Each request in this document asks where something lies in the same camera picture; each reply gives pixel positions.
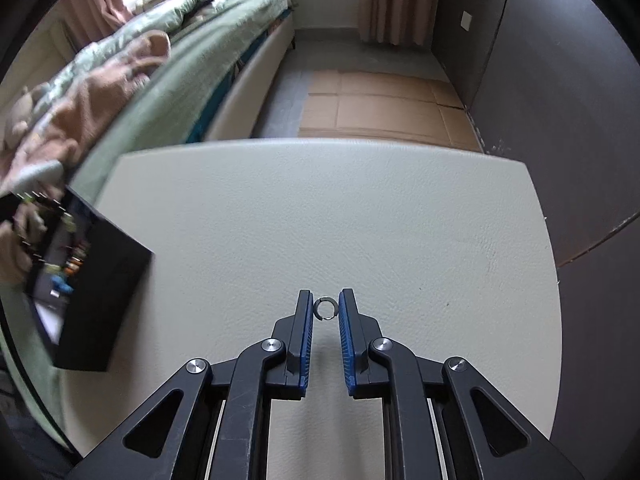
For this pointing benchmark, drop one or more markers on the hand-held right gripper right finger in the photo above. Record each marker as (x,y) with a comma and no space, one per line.
(346,340)

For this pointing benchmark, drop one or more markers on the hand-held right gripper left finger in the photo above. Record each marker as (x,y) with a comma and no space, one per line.
(304,340)

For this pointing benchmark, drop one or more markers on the black jewelry box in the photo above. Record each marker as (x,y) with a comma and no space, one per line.
(110,280)

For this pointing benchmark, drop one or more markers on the flattened cardboard sheets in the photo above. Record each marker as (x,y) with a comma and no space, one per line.
(380,105)

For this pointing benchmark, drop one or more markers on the bed with green blanket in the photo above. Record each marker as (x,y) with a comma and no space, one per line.
(210,55)

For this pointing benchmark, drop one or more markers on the pink fleece blanket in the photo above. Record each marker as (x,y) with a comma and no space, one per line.
(75,105)

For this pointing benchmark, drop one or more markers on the pink pleated curtain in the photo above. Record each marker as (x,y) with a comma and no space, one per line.
(400,0)

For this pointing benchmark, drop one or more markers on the pink curtain by window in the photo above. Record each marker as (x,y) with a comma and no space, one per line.
(100,5)

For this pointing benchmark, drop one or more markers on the white bed frame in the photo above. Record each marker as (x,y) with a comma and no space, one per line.
(250,85)

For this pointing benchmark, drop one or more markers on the white wall switch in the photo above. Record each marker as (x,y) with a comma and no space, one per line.
(466,20)

